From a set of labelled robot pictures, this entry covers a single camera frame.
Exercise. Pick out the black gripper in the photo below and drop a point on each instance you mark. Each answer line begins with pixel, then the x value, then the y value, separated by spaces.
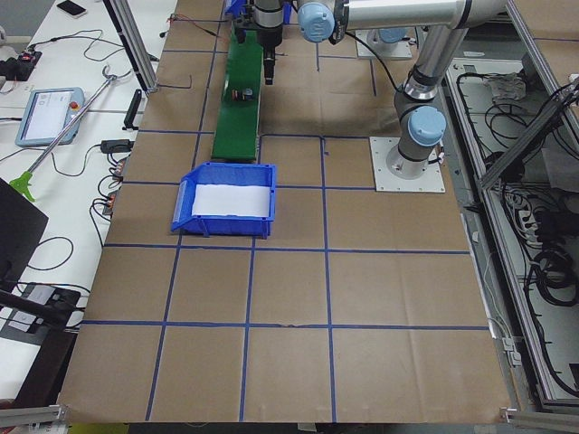
pixel 270 40

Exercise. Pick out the red push button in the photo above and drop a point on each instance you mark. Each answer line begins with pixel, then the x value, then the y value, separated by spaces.
pixel 242 95

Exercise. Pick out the blue bin right side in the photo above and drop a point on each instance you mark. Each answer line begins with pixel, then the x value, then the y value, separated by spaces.
pixel 235 8

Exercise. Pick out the blue bin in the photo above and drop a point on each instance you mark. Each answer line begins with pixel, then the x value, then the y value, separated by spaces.
pixel 224 173
pixel 235 8

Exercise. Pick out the green conveyor belt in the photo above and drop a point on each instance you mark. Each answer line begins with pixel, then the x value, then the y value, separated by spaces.
pixel 236 134

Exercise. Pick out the blue bin left side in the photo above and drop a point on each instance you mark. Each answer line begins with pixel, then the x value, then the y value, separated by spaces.
pixel 224 173

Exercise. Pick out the black power adapter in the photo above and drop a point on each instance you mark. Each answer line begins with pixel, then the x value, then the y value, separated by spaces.
pixel 112 146

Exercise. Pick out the teach pendant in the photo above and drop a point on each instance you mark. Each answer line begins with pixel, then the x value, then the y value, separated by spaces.
pixel 46 113

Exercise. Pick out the reacher grabber tool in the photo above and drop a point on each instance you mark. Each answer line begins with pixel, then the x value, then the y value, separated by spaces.
pixel 22 183

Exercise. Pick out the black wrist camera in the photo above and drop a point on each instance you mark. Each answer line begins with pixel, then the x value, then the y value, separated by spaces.
pixel 243 22

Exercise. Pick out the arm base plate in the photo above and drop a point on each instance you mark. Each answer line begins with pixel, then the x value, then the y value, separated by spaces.
pixel 395 174
pixel 384 50

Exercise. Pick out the aluminium frame post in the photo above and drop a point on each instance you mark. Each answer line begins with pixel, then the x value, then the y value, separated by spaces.
pixel 127 30

